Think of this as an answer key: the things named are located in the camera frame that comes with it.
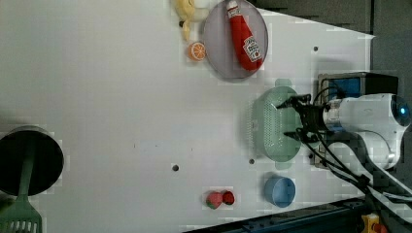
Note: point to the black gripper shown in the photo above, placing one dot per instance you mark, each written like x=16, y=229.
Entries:
x=311, y=116

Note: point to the green plastic strainer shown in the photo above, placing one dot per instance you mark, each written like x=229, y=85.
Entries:
x=270, y=125

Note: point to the silver toaster oven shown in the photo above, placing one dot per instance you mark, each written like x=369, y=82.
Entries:
x=372, y=82

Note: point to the blue bowl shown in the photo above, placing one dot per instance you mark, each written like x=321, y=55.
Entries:
x=279, y=191

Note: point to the red ketchup bottle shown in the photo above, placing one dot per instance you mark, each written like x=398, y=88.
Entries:
x=245, y=44

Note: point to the grey round plate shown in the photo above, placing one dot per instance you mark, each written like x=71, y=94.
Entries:
x=218, y=42

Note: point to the dark red strawberry toy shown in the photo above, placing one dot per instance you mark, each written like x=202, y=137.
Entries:
x=228, y=198

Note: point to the orange slice toy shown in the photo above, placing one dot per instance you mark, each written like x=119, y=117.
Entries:
x=196, y=51

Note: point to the yellow red emergency button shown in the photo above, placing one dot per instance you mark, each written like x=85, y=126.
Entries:
x=372, y=224

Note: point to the yellow plush toy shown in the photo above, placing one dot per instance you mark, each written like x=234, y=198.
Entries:
x=188, y=13

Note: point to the green spatula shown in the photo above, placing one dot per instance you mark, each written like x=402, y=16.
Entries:
x=21, y=216

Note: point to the blue metal frame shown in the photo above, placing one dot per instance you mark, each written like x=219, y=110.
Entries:
x=336, y=217

